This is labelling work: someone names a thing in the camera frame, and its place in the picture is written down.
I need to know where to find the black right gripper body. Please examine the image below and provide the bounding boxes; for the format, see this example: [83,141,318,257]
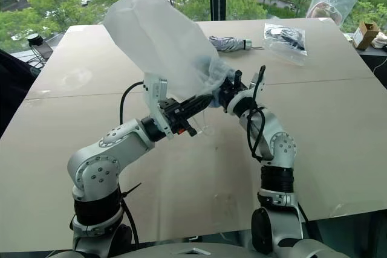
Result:
[217,80,252,111]

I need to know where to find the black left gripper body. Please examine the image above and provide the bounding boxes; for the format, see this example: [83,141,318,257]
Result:
[158,97,198,138]

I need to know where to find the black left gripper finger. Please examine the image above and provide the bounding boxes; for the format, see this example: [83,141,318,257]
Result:
[182,99,213,120]
[180,94,214,112]

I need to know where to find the translucent white drawstring bag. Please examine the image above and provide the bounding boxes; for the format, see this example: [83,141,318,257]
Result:
[101,0,240,110]

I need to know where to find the clear bag with black items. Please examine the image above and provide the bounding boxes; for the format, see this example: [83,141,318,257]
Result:
[262,22,309,67]

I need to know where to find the clear zip bag brown contents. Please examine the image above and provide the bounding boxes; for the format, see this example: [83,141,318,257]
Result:
[305,0,359,28]

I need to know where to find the folded grey umbrella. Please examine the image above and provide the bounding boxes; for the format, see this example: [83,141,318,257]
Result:
[208,35,264,52]

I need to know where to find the black zip tie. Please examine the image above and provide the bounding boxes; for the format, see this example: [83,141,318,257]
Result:
[119,182,143,199]

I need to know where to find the small cardboard box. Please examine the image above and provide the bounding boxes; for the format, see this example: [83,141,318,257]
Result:
[351,21,380,51]

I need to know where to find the grey robot torso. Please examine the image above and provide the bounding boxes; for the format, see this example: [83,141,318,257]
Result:
[48,233,355,258]

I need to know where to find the white crumpled cloth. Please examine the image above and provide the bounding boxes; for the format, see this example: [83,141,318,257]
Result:
[371,30,387,50]

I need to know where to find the black round device on stand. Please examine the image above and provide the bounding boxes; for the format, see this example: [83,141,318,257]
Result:
[25,32,54,69]

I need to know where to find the dark fabric chair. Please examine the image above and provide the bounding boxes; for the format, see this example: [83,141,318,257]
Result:
[0,48,42,138]

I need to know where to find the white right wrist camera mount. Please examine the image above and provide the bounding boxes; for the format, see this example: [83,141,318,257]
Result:
[226,71,267,117]

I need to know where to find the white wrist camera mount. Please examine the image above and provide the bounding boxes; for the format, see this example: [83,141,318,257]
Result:
[143,73,177,141]
[226,71,267,117]

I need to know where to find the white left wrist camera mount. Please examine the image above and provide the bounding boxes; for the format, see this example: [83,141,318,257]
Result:
[143,73,177,141]

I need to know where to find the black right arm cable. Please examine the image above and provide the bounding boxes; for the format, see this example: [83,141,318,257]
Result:
[246,64,273,163]

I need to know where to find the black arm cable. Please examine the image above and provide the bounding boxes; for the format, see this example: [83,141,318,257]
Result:
[119,80,146,126]
[246,64,273,163]

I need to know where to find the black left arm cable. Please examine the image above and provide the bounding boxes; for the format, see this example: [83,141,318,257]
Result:
[119,80,146,126]

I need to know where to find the thin white cable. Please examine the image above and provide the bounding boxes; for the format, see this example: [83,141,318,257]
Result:
[371,54,387,73]

